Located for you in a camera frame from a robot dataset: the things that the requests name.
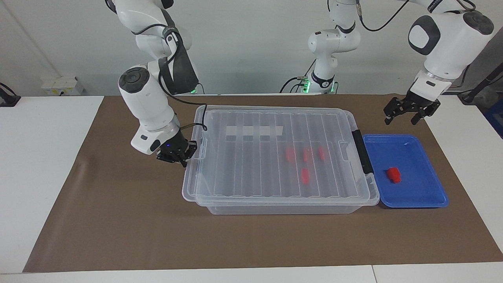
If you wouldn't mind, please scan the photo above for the clear plastic storage box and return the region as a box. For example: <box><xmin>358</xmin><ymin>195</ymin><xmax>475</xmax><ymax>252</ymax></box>
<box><xmin>195</xmin><ymin>105</ymin><xmax>380</xmax><ymax>215</ymax></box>

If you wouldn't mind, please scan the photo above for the black clamp on table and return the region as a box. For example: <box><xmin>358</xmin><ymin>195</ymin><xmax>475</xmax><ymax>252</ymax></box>
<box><xmin>0</xmin><ymin>83</ymin><xmax>21</xmax><ymax>107</ymax></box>

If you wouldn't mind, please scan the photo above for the black base cable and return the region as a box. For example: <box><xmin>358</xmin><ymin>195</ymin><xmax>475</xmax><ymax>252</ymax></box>
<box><xmin>279</xmin><ymin>59</ymin><xmax>317</xmax><ymax>94</ymax></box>

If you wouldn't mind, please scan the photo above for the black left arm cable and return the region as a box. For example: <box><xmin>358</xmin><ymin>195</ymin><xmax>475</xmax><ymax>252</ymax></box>
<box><xmin>355</xmin><ymin>0</ymin><xmax>411</xmax><ymax>32</ymax></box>

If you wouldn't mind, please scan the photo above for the white wall power strip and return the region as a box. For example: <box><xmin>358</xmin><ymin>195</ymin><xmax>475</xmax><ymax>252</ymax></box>
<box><xmin>41</xmin><ymin>76</ymin><xmax>85</xmax><ymax>96</ymax></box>

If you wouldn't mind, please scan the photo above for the clear ribbed plastic lid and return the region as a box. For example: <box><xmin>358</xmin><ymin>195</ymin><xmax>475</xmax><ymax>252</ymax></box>
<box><xmin>182</xmin><ymin>105</ymin><xmax>374</xmax><ymax>207</ymax></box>

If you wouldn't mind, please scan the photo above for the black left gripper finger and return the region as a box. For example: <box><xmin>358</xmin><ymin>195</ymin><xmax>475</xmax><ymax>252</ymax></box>
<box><xmin>411</xmin><ymin>101</ymin><xmax>441</xmax><ymax>126</ymax></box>
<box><xmin>384</xmin><ymin>97</ymin><xmax>408</xmax><ymax>126</ymax></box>

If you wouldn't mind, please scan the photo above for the blue crate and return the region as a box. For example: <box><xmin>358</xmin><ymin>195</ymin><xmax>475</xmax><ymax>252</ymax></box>
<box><xmin>485</xmin><ymin>98</ymin><xmax>503</xmax><ymax>139</ymax></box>

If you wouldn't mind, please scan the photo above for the black box latch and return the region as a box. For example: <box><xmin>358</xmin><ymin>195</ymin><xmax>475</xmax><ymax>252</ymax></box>
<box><xmin>352</xmin><ymin>129</ymin><xmax>374</xmax><ymax>175</ymax></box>

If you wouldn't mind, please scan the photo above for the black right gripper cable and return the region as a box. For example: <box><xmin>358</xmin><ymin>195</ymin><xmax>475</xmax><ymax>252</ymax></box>
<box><xmin>133</xmin><ymin>23</ymin><xmax>208</xmax><ymax>132</ymax></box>

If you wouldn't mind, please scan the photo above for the brown paper table mat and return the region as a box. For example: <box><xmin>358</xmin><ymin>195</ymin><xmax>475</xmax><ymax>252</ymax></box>
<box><xmin>22</xmin><ymin>94</ymin><xmax>503</xmax><ymax>274</ymax></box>

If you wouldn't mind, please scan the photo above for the black stand pole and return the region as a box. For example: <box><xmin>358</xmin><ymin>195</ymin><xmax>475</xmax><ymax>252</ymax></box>
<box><xmin>458</xmin><ymin>65</ymin><xmax>503</xmax><ymax>105</ymax></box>

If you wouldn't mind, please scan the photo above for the blue plastic tray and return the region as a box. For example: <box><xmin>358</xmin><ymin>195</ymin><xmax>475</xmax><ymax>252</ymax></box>
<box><xmin>362</xmin><ymin>134</ymin><xmax>450</xmax><ymax>208</ymax></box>

